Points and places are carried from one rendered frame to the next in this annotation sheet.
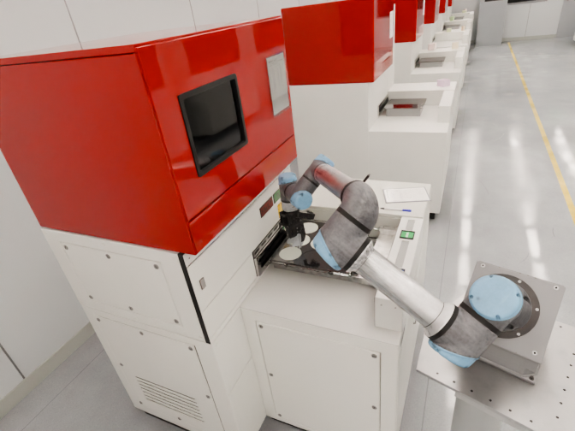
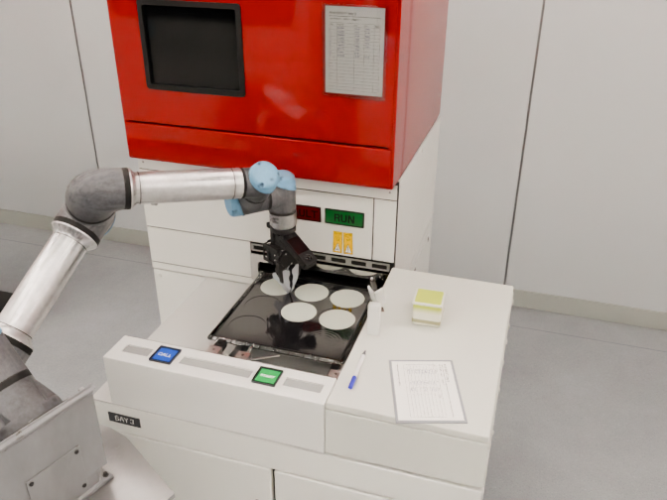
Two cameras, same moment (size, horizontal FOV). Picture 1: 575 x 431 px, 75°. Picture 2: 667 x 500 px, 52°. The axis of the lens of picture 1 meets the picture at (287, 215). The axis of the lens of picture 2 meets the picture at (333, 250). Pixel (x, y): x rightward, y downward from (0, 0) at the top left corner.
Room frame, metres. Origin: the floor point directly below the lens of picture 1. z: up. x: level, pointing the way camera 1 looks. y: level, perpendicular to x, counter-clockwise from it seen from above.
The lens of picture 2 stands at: (1.20, -1.71, 1.93)
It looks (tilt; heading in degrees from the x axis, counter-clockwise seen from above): 28 degrees down; 80
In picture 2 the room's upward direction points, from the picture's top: straight up
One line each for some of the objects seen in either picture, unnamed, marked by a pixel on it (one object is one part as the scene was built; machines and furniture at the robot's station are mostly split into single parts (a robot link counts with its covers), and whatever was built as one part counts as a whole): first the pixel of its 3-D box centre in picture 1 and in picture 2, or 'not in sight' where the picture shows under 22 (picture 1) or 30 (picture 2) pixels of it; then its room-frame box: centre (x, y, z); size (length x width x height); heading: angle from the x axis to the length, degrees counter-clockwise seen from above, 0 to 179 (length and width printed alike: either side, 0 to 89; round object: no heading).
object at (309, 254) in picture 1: (321, 244); (299, 312); (1.39, -0.13, 0.90); 0.34 x 0.34 x 0.01; 62
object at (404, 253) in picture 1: (401, 267); (218, 391); (1.16, -0.43, 0.89); 0.55 x 0.09 x 0.14; 152
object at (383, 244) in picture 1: (381, 256); not in sight; (1.28, -0.38, 0.87); 0.36 x 0.08 x 0.03; 152
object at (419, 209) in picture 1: (364, 205); (430, 360); (1.69, -0.40, 0.89); 0.62 x 0.35 x 0.14; 62
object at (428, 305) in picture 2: not in sight; (428, 308); (1.70, -0.33, 1.00); 0.07 x 0.07 x 0.07; 64
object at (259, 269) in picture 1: (278, 239); (318, 276); (1.48, 0.06, 0.89); 0.44 x 0.02 x 0.10; 152
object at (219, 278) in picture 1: (253, 237); (264, 229); (1.33, 0.15, 1.02); 0.82 x 0.03 x 0.40; 152
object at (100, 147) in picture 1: (163, 120); (296, 41); (1.47, 0.43, 1.52); 0.81 x 0.75 x 0.59; 152
